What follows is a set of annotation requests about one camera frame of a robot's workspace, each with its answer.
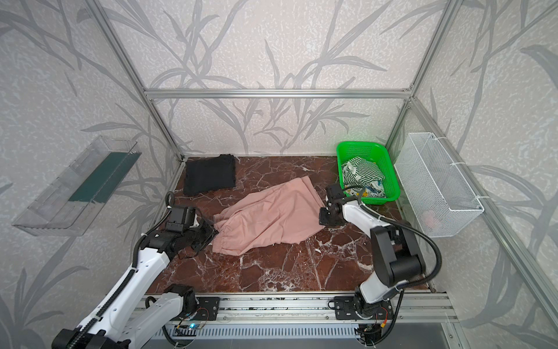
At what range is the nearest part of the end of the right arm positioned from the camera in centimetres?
69

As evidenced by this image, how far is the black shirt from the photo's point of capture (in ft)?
3.51

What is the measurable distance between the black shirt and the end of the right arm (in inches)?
19.9
